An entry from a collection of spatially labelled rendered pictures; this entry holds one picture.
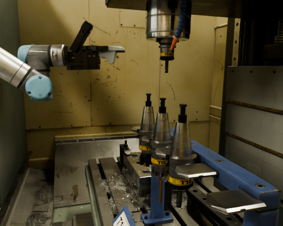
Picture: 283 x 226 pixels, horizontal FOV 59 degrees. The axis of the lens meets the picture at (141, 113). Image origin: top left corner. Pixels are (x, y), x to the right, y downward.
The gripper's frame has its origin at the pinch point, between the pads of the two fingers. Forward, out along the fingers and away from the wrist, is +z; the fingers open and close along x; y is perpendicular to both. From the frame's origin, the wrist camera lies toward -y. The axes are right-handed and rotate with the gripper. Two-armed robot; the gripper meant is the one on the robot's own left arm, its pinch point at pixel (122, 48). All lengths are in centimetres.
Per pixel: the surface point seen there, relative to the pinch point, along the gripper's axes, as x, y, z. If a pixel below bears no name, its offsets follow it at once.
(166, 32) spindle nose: 7.8, -4.3, 14.3
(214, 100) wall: -111, 35, 76
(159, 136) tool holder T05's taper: 35.2, 23.2, 7.6
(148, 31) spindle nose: 3.5, -5.4, 8.9
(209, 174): 52, 26, 14
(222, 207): 63, 26, 12
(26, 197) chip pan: -44, 78, -57
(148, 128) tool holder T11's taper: 24.7, 23.7, 6.0
